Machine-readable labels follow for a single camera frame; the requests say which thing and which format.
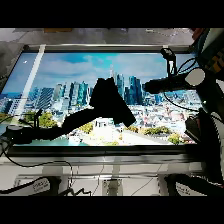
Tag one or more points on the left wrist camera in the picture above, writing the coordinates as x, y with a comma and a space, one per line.
38, 117

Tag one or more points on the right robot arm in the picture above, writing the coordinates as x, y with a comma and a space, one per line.
186, 80

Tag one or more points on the black garment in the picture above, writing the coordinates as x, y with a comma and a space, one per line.
108, 100

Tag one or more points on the silver frame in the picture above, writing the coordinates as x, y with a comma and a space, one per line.
113, 166

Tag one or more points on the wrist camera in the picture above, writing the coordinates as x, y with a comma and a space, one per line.
38, 117
167, 53

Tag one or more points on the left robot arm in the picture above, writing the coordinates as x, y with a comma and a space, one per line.
23, 135

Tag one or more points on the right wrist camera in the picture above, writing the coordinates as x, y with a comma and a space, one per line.
167, 53

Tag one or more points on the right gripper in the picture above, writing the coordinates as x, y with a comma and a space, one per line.
163, 85

